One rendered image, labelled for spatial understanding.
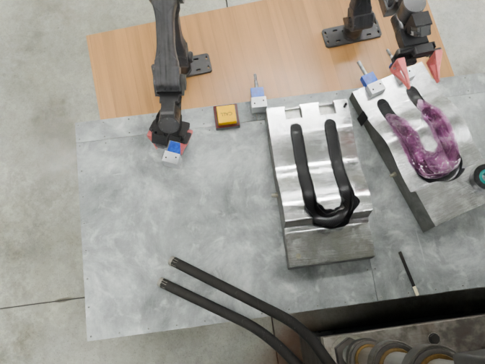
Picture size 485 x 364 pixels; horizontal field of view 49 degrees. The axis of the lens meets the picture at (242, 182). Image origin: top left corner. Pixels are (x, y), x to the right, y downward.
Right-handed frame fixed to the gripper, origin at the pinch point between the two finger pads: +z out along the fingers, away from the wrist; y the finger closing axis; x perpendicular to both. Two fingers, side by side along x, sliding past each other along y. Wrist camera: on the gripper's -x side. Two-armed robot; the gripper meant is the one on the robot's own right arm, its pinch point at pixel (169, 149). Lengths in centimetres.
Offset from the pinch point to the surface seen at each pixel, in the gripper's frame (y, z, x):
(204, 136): 7.3, 5.2, 15.2
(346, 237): 58, 12, -8
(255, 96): 20.6, -6.3, 27.0
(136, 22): -56, 35, 123
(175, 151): 0.1, 5.9, 5.7
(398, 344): 67, -11, -54
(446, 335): 94, 28, -21
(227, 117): 13.5, -1.4, 19.2
